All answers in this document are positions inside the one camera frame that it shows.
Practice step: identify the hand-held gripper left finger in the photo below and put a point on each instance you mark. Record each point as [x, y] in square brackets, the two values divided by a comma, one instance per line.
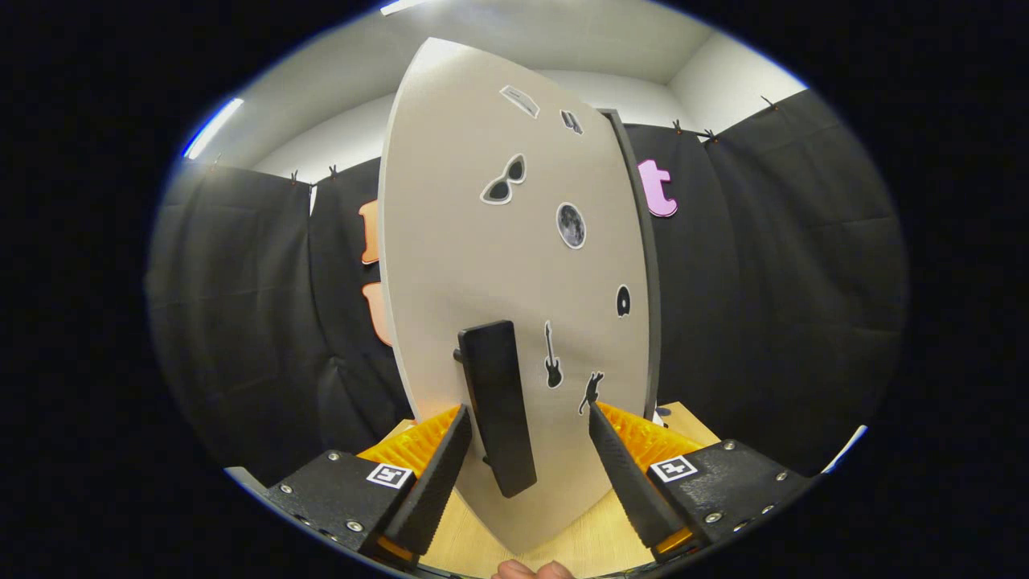
[438, 482]

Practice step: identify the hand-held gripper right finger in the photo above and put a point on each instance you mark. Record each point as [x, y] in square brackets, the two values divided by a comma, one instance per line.
[627, 478]

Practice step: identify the grey shoe cabinet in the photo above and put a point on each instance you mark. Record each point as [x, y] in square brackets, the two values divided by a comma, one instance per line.
[651, 281]

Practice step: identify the beige shoe cabinet door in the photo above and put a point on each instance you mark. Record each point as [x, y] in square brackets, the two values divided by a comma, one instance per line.
[450, 241]

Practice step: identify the black backdrop cloth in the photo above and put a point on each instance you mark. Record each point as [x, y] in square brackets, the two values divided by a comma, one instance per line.
[764, 281]

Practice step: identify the ceiling light strip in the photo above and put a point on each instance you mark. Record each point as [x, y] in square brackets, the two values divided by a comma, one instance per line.
[213, 129]

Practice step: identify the ceiling light panel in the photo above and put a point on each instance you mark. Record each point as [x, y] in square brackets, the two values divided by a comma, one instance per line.
[398, 6]

